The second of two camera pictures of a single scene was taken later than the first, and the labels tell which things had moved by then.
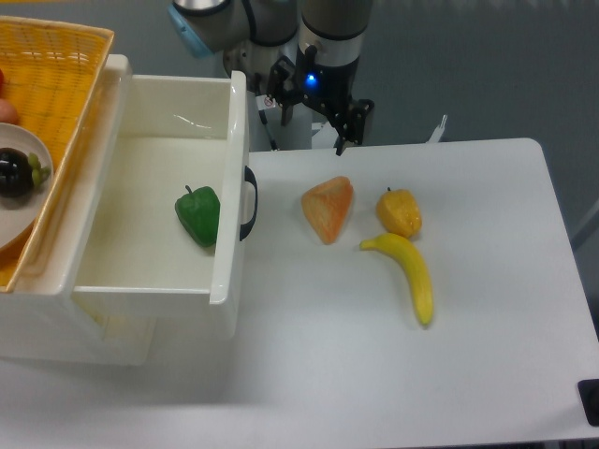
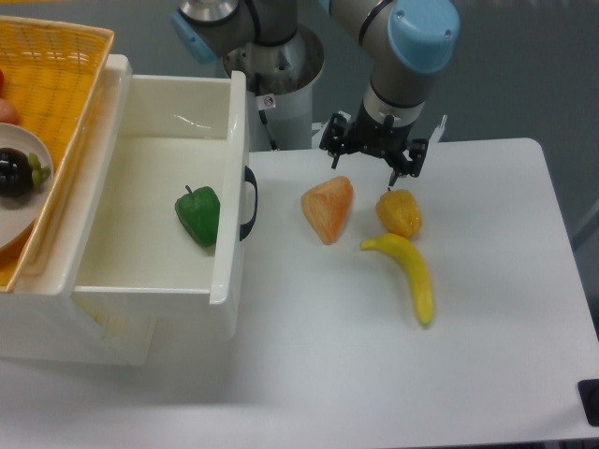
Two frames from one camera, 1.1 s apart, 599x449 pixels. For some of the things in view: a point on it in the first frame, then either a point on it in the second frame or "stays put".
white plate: [20, 214] stays put
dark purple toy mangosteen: [20, 173] stays put
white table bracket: [437, 133] stays put
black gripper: [329, 88] → [383, 139]
